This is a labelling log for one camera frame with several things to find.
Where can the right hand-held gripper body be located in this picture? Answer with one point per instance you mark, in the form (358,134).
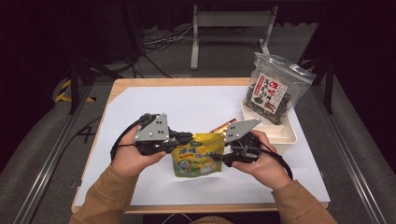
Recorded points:
(241,130)

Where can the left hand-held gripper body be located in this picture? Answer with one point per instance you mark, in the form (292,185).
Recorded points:
(152,130)

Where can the yellow spout pouch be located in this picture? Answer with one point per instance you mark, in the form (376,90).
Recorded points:
(197,158)

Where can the white plastic tray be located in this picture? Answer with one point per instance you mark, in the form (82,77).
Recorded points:
(281,133)

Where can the clear bag of dried seaweed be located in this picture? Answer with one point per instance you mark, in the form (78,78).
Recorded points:
(274,90)

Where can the person's left hand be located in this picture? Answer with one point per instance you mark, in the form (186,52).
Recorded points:
(129,160)

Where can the person's right hand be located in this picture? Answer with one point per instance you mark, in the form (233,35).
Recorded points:
(267,169)

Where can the black tripod stand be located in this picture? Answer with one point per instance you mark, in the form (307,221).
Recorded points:
(74,77)
(328,77)

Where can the yellow and black hazard tape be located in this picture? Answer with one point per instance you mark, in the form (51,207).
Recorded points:
(63,91)

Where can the white metal stand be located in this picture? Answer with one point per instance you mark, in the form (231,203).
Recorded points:
(230,18)

